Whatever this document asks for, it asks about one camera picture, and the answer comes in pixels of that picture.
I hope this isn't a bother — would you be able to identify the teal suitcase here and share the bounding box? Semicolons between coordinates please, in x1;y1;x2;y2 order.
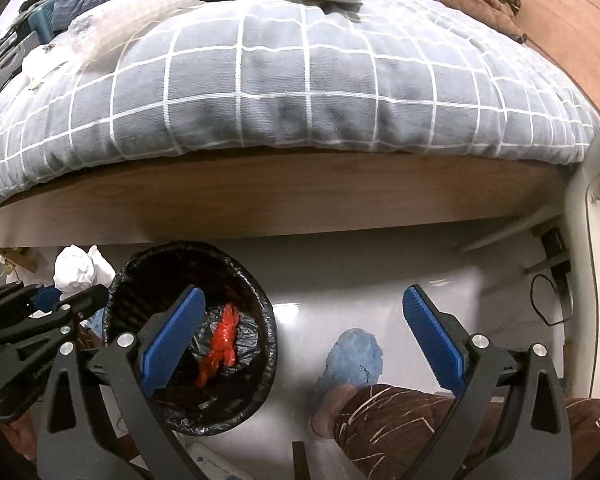
29;2;57;42

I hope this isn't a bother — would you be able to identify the white paper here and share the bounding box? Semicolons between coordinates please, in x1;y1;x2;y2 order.
54;244;117;295

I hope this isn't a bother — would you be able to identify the grey checked bed cover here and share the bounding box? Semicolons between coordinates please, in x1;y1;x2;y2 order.
0;0;600;213

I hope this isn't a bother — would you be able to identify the grey suitcase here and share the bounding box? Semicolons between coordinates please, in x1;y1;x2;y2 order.
0;32;40;111

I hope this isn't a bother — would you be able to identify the red plastic wrapper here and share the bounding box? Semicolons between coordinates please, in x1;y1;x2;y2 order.
196;302;241;388

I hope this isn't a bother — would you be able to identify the black trash bin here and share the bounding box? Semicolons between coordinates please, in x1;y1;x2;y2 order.
102;241;279;437

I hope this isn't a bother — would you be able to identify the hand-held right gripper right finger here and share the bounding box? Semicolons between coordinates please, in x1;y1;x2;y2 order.
402;284;573;480

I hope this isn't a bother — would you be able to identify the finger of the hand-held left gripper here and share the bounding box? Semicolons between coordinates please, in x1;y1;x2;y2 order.
0;284;112;362
0;281;65;333

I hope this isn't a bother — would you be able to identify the person's right leg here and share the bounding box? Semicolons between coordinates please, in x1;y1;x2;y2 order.
311;384;600;480

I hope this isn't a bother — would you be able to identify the wooden headboard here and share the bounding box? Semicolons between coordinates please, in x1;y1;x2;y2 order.
505;0;600;118

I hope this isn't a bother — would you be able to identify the black floor cable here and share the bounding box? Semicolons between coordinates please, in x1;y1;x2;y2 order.
530;272;569;328

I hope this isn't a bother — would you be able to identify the wooden bed frame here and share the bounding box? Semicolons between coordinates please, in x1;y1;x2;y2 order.
0;147;566;271

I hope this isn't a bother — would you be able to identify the clear plastic bubble wrap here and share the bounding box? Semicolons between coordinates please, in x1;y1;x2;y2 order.
62;0;216;68

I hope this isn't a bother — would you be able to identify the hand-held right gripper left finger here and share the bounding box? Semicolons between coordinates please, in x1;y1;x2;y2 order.
36;285;208;480

